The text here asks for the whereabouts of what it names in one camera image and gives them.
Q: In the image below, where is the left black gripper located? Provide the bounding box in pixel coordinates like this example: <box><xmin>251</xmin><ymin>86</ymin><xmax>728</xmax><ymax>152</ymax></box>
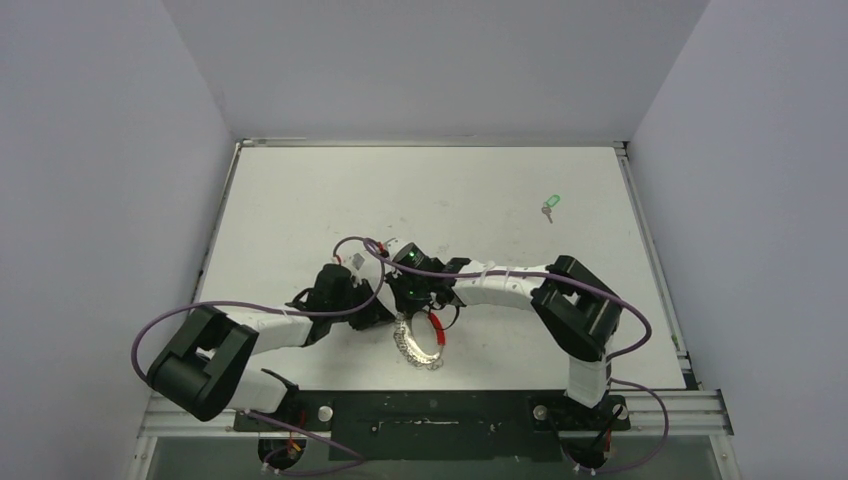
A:
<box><xmin>330</xmin><ymin>279</ymin><xmax>395</xmax><ymax>332</ymax></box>

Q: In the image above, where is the large keyring with small rings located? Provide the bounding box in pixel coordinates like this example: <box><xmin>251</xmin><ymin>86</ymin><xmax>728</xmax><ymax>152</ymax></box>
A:
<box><xmin>393</xmin><ymin>311</ymin><xmax>446</xmax><ymax>371</ymax></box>

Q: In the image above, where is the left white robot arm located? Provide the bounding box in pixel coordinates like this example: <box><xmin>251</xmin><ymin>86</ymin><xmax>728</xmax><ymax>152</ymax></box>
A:
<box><xmin>131</xmin><ymin>263</ymin><xmax>390</xmax><ymax>431</ymax></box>

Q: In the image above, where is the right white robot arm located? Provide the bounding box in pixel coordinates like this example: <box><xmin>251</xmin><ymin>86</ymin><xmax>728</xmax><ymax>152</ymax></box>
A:
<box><xmin>382</xmin><ymin>238</ymin><xmax>622</xmax><ymax>429</ymax></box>

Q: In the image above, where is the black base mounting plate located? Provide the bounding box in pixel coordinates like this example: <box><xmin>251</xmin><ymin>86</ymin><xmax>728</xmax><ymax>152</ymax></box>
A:
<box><xmin>233</xmin><ymin>390</ymin><xmax>631</xmax><ymax>462</ymax></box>

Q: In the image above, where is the key with green tag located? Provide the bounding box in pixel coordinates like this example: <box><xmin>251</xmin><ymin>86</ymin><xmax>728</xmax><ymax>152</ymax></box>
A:
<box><xmin>541</xmin><ymin>194</ymin><xmax>561</xmax><ymax>224</ymax></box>

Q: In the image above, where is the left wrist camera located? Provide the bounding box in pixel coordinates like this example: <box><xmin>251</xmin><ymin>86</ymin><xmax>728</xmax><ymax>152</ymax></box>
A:
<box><xmin>342</xmin><ymin>252</ymin><xmax>367</xmax><ymax>274</ymax></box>

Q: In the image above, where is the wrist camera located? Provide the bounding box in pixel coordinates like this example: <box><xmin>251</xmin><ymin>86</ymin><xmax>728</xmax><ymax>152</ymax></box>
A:
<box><xmin>342</xmin><ymin>252</ymin><xmax>367</xmax><ymax>274</ymax></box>
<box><xmin>378</xmin><ymin>237</ymin><xmax>409</xmax><ymax>262</ymax></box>

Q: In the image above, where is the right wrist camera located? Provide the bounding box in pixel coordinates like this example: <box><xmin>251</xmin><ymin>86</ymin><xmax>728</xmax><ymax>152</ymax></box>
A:
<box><xmin>378</xmin><ymin>237</ymin><xmax>409</xmax><ymax>262</ymax></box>

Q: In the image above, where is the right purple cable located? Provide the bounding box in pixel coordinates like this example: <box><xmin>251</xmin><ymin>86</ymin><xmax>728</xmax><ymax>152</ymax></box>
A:
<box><xmin>363</xmin><ymin>238</ymin><xmax>670</xmax><ymax>476</ymax></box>

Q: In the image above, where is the purple cable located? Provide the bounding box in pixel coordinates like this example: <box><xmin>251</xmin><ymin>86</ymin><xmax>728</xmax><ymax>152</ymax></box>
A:
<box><xmin>363</xmin><ymin>238</ymin><xmax>670</xmax><ymax>476</ymax></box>
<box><xmin>131</xmin><ymin>236</ymin><xmax>388</xmax><ymax>478</ymax></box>

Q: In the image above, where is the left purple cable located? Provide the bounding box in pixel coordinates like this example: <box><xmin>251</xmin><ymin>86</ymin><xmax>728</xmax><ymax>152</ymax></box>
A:
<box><xmin>131</xmin><ymin>236</ymin><xmax>388</xmax><ymax>478</ymax></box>

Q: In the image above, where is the aluminium frame rail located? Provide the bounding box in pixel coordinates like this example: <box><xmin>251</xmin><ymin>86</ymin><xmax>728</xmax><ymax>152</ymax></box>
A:
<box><xmin>137</xmin><ymin>389</ymin><xmax>735</xmax><ymax>439</ymax></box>

